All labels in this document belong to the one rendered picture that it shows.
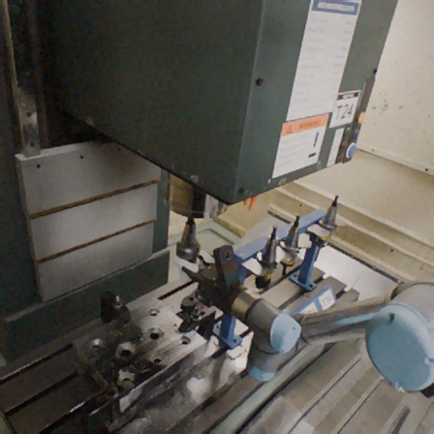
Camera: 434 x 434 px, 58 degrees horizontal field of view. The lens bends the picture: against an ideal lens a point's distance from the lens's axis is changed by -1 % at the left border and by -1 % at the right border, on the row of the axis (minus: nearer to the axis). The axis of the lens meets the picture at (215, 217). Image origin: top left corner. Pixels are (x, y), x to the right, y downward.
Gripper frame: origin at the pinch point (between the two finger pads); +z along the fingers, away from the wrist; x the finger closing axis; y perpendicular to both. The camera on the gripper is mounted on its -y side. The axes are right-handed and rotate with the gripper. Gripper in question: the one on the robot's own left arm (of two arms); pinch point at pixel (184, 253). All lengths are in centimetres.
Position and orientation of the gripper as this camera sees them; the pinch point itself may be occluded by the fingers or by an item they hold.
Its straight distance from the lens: 105.0
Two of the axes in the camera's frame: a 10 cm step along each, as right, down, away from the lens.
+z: -7.0, -4.3, 5.6
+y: -1.3, 8.6, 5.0
